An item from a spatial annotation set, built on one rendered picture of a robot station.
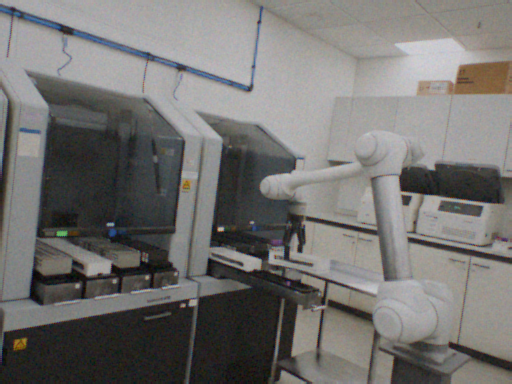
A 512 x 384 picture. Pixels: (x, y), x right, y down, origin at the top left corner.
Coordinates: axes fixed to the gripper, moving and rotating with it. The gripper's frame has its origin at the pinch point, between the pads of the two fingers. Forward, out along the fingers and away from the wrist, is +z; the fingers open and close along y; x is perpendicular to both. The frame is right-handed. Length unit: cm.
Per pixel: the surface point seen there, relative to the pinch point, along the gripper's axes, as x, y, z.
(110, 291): 30, -80, 14
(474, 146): -10, 245, -81
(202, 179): 36, -31, -33
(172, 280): 30, -50, 13
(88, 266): 33, -88, 4
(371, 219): 67, 218, -8
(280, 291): -9.0, -20.1, 13.4
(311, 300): -21.7, -14.3, 15.3
